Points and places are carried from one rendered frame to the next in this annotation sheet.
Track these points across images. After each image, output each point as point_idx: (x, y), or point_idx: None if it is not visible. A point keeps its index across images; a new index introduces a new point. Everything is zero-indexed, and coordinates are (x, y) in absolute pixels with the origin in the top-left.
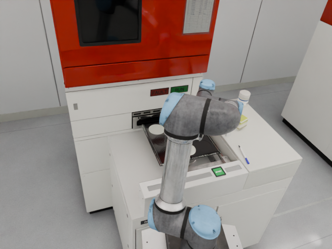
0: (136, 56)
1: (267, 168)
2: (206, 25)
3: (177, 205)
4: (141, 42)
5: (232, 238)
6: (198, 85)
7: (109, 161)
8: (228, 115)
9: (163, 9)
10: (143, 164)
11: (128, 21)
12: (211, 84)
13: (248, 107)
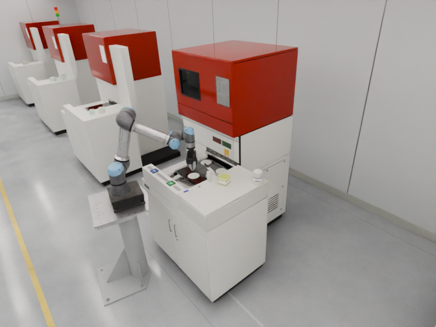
0: (199, 108)
1: (185, 201)
2: (227, 102)
3: (117, 156)
4: (200, 100)
5: (139, 210)
6: (237, 148)
7: None
8: (119, 118)
9: (207, 85)
10: None
11: (196, 87)
12: (185, 129)
13: (255, 185)
